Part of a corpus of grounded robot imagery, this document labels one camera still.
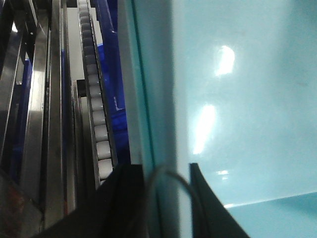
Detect thin grey cable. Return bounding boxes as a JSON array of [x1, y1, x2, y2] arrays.
[[145, 164, 206, 238]]

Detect light blue plastic bin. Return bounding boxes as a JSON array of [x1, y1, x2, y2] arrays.
[[118, 0, 317, 238]]

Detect steel shelf frame posts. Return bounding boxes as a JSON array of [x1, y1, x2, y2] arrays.
[[0, 0, 78, 238]]

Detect white roller track left shelf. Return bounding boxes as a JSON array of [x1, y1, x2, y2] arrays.
[[77, 0, 118, 188]]

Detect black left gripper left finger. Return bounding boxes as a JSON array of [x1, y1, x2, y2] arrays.
[[37, 164, 147, 238]]

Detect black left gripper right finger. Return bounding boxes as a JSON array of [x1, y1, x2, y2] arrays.
[[190, 163, 248, 238]]

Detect dark blue bin left shelf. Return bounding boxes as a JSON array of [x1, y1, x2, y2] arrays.
[[94, 0, 131, 164]]

